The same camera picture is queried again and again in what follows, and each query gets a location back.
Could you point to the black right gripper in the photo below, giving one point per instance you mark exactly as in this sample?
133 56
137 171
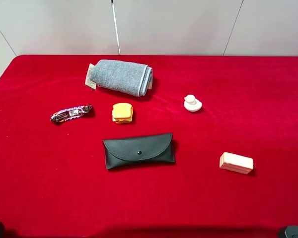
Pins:
288 232

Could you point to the grey towel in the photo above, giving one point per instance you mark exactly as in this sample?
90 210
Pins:
126 77

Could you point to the pink wafer block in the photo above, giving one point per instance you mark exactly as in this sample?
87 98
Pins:
236 163

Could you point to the red velvet tablecloth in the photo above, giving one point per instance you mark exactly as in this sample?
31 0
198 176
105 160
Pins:
53 177

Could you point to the Snickers candy bar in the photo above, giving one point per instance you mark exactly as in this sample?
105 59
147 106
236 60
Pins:
70 113

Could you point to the black glasses case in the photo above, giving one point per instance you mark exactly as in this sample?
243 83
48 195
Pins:
139 150

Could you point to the toy sandwich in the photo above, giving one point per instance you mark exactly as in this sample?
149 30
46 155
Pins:
122 113

